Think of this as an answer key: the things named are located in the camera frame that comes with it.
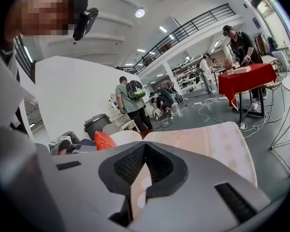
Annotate white round container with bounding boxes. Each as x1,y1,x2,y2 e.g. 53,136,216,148
109,130,143,146

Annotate clothes rack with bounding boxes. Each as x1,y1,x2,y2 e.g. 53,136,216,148
253,32,272,56

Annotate person's white shirt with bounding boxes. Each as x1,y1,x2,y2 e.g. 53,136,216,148
0,39,36,140

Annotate red cloth covered table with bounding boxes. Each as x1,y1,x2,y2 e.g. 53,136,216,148
217,63,278,121

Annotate black balcony railing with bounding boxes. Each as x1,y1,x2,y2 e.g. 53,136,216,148
132,3,237,75

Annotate wire frame chair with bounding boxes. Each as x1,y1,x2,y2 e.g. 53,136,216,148
265,58,289,123

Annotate gray trash bin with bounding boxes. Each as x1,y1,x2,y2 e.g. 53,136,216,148
83,113,112,141

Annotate dried flower bunch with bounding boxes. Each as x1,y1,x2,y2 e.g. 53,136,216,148
221,56,234,71

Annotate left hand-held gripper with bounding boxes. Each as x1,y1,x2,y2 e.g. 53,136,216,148
48,131,81,156

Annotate beige wooden chair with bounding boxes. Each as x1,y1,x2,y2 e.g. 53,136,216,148
119,119,141,133

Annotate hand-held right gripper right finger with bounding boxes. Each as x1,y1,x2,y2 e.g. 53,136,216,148
128,141,272,232

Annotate beige flat box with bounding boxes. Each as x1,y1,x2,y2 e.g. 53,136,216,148
228,65,252,76

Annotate white backpack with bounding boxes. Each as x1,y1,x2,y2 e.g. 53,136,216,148
152,108,163,121

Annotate white floor cable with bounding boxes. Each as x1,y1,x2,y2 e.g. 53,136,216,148
159,96,271,139

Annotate black and green backpack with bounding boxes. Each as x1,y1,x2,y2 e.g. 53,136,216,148
126,80,146,100

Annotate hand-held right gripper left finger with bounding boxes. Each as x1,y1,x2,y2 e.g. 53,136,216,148
36,141,148,232

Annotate white storage shelves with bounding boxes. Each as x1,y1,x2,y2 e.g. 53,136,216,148
172,58,210,93

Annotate black head-worn camera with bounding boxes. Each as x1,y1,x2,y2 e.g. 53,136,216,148
72,7,100,41

